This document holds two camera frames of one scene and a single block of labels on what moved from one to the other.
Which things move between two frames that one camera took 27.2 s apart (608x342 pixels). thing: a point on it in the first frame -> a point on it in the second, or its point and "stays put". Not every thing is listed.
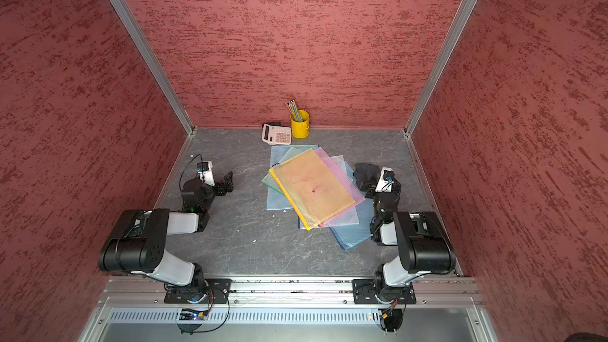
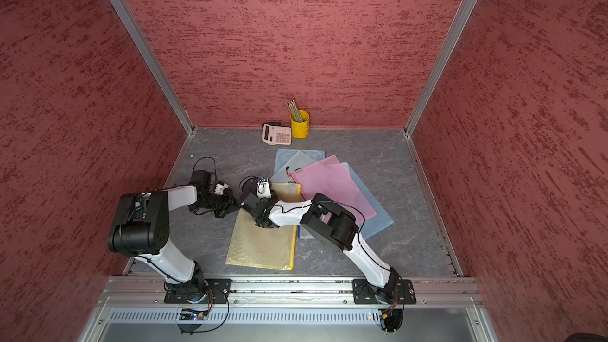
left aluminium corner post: (141, 43) stays put
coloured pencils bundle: (294, 110) stays put
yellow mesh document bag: (315, 191) -> (267, 247)
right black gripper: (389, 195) -> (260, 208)
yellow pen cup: (300, 130) stays put
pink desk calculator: (274, 134) stays put
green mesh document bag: (268, 179) -> (285, 173)
